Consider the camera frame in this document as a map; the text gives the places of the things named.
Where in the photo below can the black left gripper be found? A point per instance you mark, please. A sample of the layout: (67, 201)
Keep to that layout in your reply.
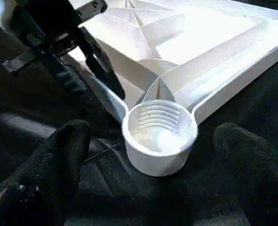
(49, 23)

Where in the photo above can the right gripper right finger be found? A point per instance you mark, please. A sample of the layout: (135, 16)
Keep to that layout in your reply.
(261, 183)

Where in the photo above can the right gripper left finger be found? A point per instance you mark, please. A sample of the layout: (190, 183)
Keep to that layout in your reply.
(54, 165)

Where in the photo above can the white plastic table top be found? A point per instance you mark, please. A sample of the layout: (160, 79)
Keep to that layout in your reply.
(205, 42)

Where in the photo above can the black work mat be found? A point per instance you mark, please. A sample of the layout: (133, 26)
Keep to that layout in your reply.
(35, 108)

